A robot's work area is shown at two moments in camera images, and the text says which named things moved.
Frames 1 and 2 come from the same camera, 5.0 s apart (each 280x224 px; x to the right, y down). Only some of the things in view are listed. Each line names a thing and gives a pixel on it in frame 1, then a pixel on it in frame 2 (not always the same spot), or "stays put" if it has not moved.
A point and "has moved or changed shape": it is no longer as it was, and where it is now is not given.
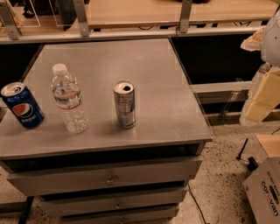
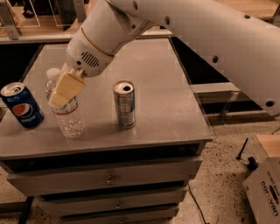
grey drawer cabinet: [106, 174] stays put
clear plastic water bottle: [69, 99] has moved or changed shape
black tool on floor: [251, 162] stays put
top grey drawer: [103, 178] stays put
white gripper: [271, 44] -> [85, 57]
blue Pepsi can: [23, 104] stays put
